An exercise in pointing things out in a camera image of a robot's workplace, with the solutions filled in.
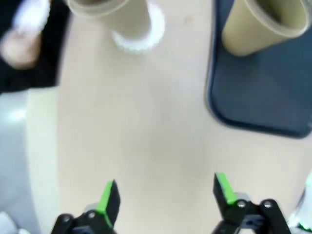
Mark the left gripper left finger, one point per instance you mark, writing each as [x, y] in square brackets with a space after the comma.
[111, 204]

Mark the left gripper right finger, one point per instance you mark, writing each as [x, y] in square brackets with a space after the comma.
[223, 197]

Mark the brown tall cup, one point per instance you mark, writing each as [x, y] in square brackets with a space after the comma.
[243, 36]
[126, 22]

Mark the white scalloped coaster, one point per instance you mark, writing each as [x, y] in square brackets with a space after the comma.
[156, 29]

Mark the person's left hand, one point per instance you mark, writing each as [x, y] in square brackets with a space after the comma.
[19, 50]

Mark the black plastic tray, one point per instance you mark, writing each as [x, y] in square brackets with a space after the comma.
[256, 92]

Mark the person in black cardigan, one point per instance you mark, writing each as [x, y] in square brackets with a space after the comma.
[48, 61]

